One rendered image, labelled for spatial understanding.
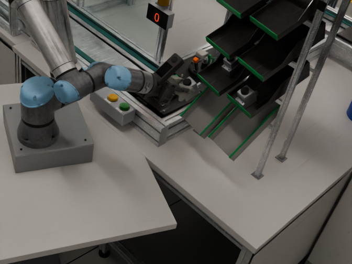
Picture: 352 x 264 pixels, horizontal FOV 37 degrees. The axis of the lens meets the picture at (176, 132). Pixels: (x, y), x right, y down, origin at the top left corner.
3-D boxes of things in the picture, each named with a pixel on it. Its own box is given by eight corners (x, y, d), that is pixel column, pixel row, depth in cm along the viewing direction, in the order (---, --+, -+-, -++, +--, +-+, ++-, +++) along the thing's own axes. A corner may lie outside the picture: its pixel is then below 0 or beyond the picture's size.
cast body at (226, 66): (230, 77, 199) (228, 64, 193) (221, 71, 201) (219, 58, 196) (246, 64, 201) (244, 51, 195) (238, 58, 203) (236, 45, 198)
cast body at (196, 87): (186, 101, 192) (183, 89, 187) (179, 95, 195) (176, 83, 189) (205, 89, 194) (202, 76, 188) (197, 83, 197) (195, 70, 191)
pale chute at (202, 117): (204, 139, 207) (199, 135, 203) (184, 119, 214) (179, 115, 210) (254, 86, 205) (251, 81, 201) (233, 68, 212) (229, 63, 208)
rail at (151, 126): (157, 147, 218) (162, 127, 211) (30, 44, 258) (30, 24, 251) (167, 142, 221) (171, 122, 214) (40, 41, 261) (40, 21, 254)
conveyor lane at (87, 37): (160, 134, 224) (164, 117, 217) (41, 40, 261) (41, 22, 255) (204, 111, 241) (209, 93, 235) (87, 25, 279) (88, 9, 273)
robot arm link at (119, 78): (104, 62, 167) (122, 66, 162) (130, 67, 176) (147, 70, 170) (99, 86, 168) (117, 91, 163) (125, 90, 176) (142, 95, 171)
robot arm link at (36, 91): (13, 111, 190) (11, 81, 181) (44, 98, 198) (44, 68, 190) (33, 130, 185) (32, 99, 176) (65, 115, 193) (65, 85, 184)
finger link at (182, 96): (187, 101, 192) (167, 96, 186) (196, 87, 190) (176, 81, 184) (191, 106, 190) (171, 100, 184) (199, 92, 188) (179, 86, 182)
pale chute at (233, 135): (233, 161, 200) (229, 157, 196) (212, 140, 207) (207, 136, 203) (286, 107, 198) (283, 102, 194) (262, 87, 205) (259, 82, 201)
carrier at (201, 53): (204, 97, 234) (210, 74, 226) (165, 70, 244) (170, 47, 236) (238, 80, 249) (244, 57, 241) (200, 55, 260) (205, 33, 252)
